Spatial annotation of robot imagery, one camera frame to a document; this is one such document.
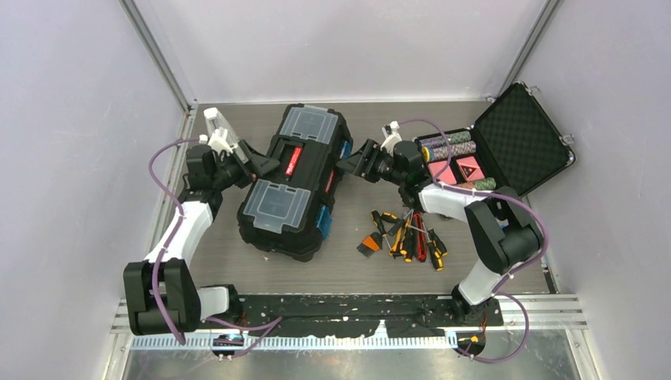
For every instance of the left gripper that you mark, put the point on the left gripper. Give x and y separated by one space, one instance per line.
258 165

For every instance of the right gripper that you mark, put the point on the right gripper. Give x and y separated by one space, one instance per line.
356 165

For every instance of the black plastic toolbox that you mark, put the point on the black plastic toolbox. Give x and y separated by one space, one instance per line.
289 210

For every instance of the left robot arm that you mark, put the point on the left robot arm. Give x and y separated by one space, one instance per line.
160 292

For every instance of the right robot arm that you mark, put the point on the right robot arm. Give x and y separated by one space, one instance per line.
506 233

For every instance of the white metronome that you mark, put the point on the white metronome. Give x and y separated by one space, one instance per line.
215 119

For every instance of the orange black bit holder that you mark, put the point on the orange black bit holder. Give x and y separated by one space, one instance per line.
370 244

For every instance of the pink card deck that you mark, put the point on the pink card deck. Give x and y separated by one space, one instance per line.
442 172

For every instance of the red black pliers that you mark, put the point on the red black pliers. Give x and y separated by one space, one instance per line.
420 238

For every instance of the poker chip row top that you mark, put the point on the poker chip row top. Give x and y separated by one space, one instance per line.
445 140

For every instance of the red card deck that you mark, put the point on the red card deck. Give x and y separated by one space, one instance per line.
470 168

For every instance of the yellow black screwdriver right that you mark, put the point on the yellow black screwdriver right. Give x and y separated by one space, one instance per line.
433 247

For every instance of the poker chip row green red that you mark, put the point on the poker chip row green red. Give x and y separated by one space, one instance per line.
485 184

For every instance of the black aluminium poker chip case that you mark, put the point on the black aluminium poker chip case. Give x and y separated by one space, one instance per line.
517 143

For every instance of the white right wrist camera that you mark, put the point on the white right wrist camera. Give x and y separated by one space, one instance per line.
392 136

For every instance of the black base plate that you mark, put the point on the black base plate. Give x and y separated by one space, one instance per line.
357 315

